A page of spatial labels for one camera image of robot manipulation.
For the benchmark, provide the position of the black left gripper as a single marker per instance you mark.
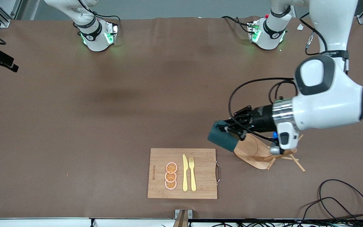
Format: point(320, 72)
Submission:
point(261, 119)

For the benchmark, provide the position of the teal cup with yellow inside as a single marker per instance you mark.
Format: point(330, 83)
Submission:
point(224, 142)

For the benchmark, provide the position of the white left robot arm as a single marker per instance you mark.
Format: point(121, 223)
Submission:
point(326, 104)

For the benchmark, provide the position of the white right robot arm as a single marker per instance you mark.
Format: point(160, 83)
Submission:
point(95, 37)

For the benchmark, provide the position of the wooden cup rack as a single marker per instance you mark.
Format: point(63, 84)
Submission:
point(254, 154)

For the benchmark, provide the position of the bamboo cutting board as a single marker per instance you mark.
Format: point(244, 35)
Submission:
point(203, 176)

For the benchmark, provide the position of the yellow plastic fork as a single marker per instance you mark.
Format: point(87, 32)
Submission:
point(193, 179)

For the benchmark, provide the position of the yellow plastic knife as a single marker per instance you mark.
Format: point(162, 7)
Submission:
point(185, 176)

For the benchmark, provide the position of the orange slice toy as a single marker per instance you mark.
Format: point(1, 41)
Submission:
point(171, 167)
point(170, 185)
point(170, 177)

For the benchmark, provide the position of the brown table cover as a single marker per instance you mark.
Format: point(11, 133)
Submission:
point(137, 94)

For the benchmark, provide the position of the white paper scrap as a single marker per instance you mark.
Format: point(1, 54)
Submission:
point(300, 27)

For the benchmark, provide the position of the metal bracket with post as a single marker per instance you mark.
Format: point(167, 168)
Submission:
point(183, 217)

